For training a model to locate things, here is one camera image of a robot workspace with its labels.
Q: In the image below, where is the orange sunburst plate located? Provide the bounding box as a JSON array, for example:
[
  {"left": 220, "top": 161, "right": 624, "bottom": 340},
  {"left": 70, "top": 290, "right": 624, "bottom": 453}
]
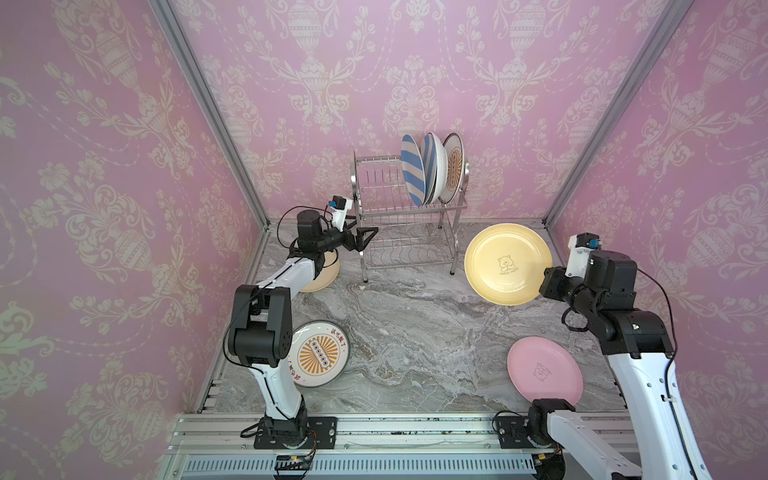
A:
[
  {"left": 439, "top": 133, "right": 465, "bottom": 204},
  {"left": 287, "top": 321, "right": 350, "bottom": 388}
]

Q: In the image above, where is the cream plate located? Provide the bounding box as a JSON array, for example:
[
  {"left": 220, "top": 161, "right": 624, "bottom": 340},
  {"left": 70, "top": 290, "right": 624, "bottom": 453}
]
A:
[{"left": 301, "top": 251, "right": 341, "bottom": 293}]

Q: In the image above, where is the pink plate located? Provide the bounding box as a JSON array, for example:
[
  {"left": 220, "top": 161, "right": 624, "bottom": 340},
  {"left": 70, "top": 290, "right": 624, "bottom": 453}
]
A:
[{"left": 506, "top": 336, "right": 584, "bottom": 405}]

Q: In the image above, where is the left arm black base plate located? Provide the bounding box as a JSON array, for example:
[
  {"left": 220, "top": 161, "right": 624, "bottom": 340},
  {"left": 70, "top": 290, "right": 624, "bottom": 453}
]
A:
[{"left": 253, "top": 416, "right": 338, "bottom": 450}]

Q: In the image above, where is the blue white striped plate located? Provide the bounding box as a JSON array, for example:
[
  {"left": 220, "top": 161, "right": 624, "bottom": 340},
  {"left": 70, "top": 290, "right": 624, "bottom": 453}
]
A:
[
  {"left": 400, "top": 134, "right": 426, "bottom": 207},
  {"left": 421, "top": 132, "right": 437, "bottom": 206}
]

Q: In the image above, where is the chrome two-tier dish rack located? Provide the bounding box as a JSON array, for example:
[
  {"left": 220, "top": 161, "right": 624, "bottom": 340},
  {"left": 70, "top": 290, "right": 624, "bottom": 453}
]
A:
[{"left": 350, "top": 149, "right": 469, "bottom": 282}]

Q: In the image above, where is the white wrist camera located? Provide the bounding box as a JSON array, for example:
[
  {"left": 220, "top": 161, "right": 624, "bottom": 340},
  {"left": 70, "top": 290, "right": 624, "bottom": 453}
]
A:
[
  {"left": 328, "top": 195, "right": 353, "bottom": 232},
  {"left": 566, "top": 232, "right": 601, "bottom": 278}
]

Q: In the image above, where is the small circuit board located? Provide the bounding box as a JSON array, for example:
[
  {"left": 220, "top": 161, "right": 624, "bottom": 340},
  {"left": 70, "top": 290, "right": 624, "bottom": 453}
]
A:
[{"left": 275, "top": 455, "right": 314, "bottom": 471}]

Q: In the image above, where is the left aluminium corner post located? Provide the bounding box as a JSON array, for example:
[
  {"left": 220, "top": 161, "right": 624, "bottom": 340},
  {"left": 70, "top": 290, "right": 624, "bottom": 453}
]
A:
[{"left": 146, "top": 0, "right": 270, "bottom": 229}]

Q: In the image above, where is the right aluminium corner post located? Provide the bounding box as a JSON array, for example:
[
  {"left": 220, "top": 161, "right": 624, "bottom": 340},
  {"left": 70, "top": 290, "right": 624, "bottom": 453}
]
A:
[{"left": 542, "top": 0, "right": 693, "bottom": 231}]

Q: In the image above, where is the blue white striped plate front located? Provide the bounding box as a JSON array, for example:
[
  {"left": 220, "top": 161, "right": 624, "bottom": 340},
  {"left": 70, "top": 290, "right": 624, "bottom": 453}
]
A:
[{"left": 421, "top": 132, "right": 437, "bottom": 206}]

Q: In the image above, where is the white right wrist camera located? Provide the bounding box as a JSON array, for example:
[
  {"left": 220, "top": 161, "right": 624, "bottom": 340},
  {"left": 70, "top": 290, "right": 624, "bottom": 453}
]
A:
[{"left": 566, "top": 232, "right": 601, "bottom": 278}]

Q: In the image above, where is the aluminium corner post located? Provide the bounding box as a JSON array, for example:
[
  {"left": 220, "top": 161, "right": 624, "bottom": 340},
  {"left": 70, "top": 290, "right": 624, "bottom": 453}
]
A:
[
  {"left": 146, "top": 0, "right": 270, "bottom": 229},
  {"left": 542, "top": 0, "right": 693, "bottom": 231}
]

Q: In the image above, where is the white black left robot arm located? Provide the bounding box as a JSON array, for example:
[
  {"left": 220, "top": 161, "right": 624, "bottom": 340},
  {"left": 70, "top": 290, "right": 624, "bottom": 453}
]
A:
[{"left": 222, "top": 197, "right": 379, "bottom": 448}]

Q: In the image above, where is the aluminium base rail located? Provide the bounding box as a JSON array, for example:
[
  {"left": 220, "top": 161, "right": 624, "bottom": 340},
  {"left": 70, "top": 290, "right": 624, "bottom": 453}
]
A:
[{"left": 155, "top": 410, "right": 685, "bottom": 480}]

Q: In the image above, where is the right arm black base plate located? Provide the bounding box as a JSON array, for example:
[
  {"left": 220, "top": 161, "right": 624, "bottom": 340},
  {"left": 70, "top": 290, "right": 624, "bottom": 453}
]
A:
[{"left": 491, "top": 412, "right": 562, "bottom": 450}]

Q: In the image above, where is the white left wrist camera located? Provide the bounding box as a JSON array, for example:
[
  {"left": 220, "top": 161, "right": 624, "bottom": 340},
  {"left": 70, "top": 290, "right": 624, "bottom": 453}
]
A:
[{"left": 328, "top": 195, "right": 353, "bottom": 232}]

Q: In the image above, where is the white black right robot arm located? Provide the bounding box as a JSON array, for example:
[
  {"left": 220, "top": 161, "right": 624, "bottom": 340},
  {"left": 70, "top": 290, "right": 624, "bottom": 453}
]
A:
[{"left": 527, "top": 249, "right": 712, "bottom": 479}]

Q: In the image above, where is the yellow plate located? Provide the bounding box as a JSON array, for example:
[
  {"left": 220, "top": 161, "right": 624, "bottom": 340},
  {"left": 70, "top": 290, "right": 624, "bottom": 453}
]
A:
[{"left": 464, "top": 223, "right": 553, "bottom": 306}]

